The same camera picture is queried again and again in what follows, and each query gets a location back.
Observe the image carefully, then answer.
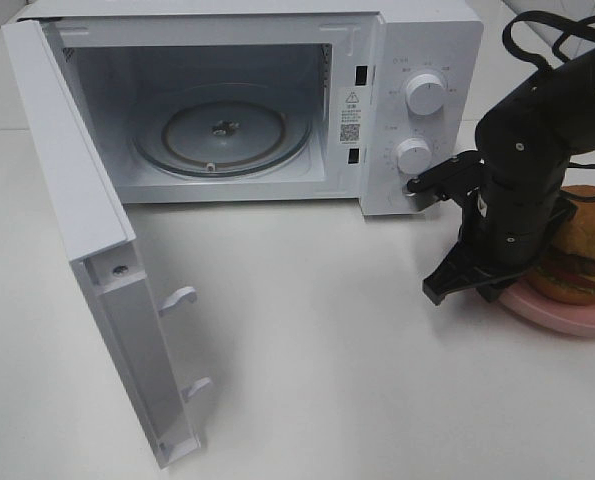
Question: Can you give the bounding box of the pink plate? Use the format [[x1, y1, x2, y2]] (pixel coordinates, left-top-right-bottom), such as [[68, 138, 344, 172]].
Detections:
[[498, 281, 595, 338]]

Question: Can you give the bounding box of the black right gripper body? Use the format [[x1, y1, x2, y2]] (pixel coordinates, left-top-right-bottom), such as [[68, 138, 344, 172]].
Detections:
[[460, 169, 576, 280]]

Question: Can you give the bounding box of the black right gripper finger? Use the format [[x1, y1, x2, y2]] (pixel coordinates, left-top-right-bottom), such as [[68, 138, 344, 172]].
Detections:
[[476, 271, 527, 302], [422, 241, 497, 304]]

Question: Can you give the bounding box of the burger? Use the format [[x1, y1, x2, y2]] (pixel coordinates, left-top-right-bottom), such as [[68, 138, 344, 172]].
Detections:
[[526, 201, 595, 306]]

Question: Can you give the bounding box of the glass turntable plate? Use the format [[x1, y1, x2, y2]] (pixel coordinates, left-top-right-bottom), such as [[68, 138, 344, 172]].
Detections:
[[131, 83, 313, 179]]

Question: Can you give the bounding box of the white microwave oven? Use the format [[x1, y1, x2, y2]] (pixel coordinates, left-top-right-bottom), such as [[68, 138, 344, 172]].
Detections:
[[15, 1, 483, 216]]

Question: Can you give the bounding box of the white upper power knob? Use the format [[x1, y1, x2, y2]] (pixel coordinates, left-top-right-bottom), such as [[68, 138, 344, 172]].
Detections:
[[405, 72, 446, 116]]

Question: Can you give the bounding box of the white microwave door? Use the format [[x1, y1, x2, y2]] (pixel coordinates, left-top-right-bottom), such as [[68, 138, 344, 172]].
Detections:
[[2, 20, 211, 467]]

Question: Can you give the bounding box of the white lower timer knob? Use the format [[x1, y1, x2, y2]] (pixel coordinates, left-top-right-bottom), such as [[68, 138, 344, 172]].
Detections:
[[394, 137, 432, 175]]

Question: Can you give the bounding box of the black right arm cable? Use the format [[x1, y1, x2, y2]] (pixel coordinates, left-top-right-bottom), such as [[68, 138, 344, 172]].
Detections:
[[499, 10, 595, 205]]

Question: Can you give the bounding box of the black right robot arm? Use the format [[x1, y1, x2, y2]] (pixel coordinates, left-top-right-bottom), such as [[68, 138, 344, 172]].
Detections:
[[407, 49, 595, 304]]

